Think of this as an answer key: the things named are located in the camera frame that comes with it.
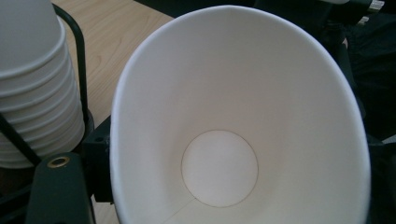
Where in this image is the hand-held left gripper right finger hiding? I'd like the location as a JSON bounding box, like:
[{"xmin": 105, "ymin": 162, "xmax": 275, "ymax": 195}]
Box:
[{"xmin": 367, "ymin": 141, "xmax": 396, "ymax": 224}]

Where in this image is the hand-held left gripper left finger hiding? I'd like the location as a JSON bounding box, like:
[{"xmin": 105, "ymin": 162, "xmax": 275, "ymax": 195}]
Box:
[{"xmin": 24, "ymin": 115, "xmax": 113, "ymax": 224}]

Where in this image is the stack of white paper cups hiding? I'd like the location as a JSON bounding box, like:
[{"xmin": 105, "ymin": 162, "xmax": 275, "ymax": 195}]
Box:
[{"xmin": 0, "ymin": 0, "xmax": 86, "ymax": 170}]

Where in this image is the single white paper cup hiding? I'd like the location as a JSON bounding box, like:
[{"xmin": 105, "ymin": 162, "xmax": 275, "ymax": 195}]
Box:
[{"xmin": 109, "ymin": 4, "xmax": 372, "ymax": 224}]

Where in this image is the black wire cup holder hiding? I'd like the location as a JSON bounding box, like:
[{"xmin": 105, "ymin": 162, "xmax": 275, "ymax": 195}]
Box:
[{"xmin": 0, "ymin": 3, "xmax": 96, "ymax": 167}]

